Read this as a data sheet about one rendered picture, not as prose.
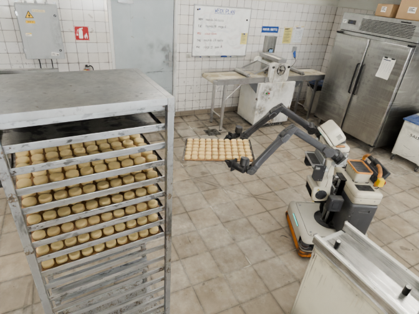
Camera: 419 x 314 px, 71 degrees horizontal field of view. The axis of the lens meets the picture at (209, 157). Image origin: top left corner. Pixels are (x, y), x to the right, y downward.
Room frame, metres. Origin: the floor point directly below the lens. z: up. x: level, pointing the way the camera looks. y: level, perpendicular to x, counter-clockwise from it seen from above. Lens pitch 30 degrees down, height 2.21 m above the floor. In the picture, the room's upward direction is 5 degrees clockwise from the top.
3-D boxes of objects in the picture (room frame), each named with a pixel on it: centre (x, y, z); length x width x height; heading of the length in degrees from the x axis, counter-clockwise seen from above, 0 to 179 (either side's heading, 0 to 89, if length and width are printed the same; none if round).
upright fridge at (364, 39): (5.21, -2.70, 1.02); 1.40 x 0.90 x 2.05; 28
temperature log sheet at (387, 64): (4.63, -2.52, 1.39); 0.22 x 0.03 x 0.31; 28
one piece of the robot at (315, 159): (2.31, -0.96, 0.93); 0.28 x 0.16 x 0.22; 2
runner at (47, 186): (1.00, 0.46, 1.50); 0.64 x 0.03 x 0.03; 122
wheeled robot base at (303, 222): (2.32, -1.26, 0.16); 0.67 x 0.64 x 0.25; 92
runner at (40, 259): (1.00, 0.46, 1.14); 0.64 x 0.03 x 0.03; 122
